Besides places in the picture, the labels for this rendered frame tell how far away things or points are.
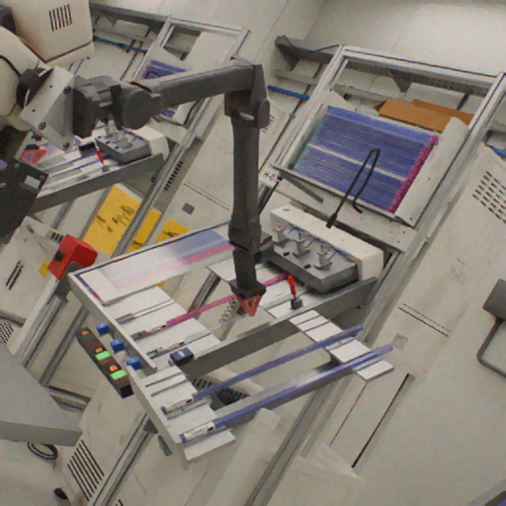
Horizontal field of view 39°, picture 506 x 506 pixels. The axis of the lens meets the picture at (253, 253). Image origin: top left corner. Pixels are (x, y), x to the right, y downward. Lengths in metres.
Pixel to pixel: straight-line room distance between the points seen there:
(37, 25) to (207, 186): 2.12
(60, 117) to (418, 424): 2.73
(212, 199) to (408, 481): 1.63
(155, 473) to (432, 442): 1.71
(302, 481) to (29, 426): 1.06
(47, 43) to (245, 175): 0.59
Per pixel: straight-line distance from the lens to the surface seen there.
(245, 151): 1.72
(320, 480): 2.39
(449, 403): 3.61
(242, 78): 1.62
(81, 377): 3.52
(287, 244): 2.25
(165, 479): 2.22
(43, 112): 1.28
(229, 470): 1.64
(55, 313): 2.47
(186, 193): 3.37
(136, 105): 1.38
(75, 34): 1.45
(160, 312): 2.10
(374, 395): 3.86
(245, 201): 1.80
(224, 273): 2.25
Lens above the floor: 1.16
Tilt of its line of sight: 2 degrees down
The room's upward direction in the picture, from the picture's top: 30 degrees clockwise
